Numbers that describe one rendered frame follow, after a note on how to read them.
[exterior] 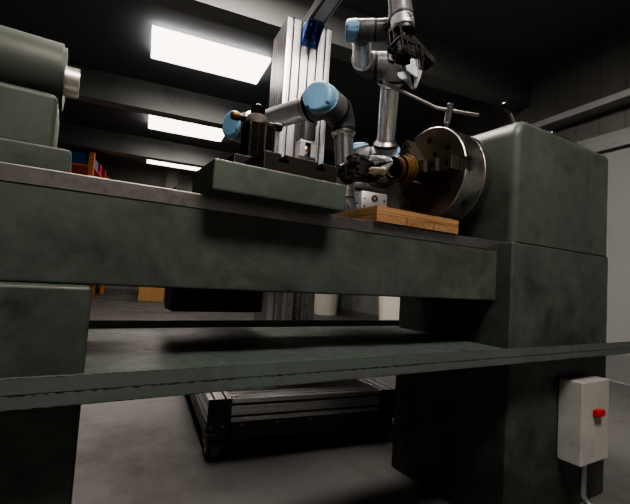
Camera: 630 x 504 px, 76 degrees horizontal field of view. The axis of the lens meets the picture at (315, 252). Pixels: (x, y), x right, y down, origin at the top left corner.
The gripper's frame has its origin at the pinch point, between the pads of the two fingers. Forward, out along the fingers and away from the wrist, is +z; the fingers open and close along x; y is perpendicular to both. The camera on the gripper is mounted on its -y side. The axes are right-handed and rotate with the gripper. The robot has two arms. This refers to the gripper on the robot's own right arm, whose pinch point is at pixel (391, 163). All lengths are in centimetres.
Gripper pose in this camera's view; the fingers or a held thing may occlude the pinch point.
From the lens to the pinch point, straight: 127.1
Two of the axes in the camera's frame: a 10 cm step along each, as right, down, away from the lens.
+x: 0.7, -10.0, 0.6
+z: 5.2, -0.2, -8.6
